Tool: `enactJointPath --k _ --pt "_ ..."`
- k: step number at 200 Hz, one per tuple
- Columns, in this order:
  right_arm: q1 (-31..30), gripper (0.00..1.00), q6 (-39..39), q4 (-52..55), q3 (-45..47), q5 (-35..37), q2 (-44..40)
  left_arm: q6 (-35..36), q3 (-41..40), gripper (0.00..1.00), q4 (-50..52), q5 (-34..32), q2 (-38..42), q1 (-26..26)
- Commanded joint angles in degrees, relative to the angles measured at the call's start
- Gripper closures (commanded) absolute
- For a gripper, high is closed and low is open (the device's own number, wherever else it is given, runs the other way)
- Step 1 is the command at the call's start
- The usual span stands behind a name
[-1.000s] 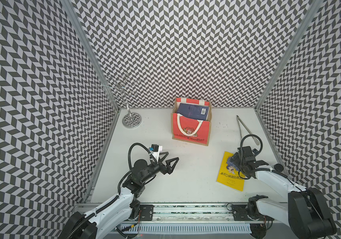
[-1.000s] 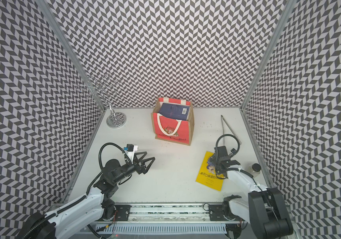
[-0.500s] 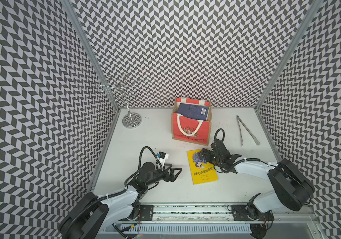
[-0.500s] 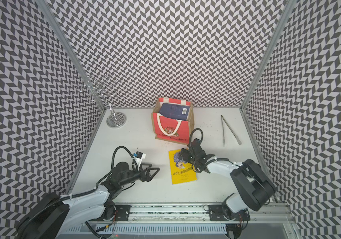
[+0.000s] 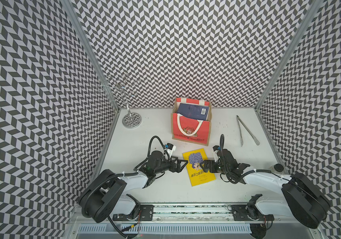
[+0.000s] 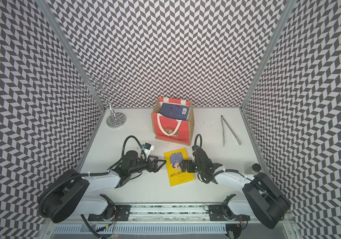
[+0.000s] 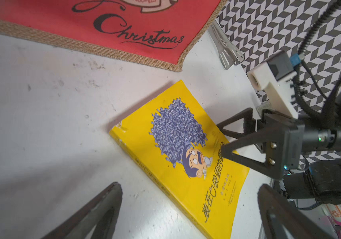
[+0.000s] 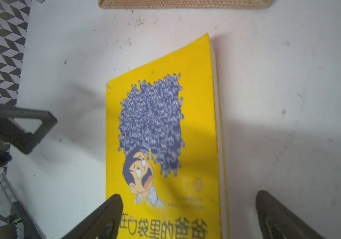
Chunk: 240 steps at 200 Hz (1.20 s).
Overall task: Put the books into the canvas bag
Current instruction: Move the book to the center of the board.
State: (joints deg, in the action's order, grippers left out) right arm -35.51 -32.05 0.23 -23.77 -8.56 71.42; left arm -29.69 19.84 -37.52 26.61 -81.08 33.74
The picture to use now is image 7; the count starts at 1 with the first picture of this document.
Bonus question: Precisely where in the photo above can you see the red burlap Christmas bag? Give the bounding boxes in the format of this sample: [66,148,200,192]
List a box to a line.
[0,1,225,72]

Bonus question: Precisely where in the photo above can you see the stainless steel kitchen tongs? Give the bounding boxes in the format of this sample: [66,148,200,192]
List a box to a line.
[207,21,245,70]

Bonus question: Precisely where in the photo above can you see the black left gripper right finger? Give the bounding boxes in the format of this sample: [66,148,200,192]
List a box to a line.
[257,184,332,239]

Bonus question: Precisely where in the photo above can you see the yellow book blue illustration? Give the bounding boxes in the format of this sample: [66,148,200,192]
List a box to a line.
[109,81,249,239]

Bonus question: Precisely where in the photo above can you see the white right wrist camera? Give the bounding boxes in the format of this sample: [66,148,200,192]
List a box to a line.
[247,51,299,119]

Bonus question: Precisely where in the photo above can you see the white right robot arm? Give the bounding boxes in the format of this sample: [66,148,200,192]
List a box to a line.
[218,52,341,206]

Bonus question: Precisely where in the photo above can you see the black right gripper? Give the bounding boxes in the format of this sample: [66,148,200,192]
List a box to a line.
[216,108,337,180]

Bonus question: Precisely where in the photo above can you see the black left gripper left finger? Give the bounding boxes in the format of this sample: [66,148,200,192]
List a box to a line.
[43,182,123,239]

